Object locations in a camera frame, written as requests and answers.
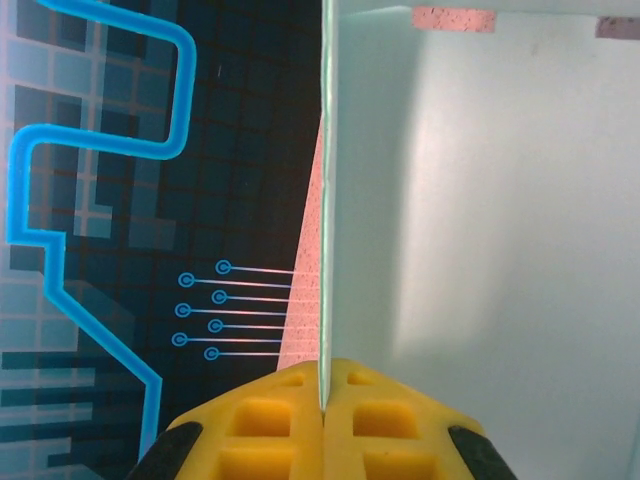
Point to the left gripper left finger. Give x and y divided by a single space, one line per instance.
260 425

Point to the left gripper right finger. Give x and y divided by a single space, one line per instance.
390 430

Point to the light blue paper box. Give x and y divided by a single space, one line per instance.
500 200

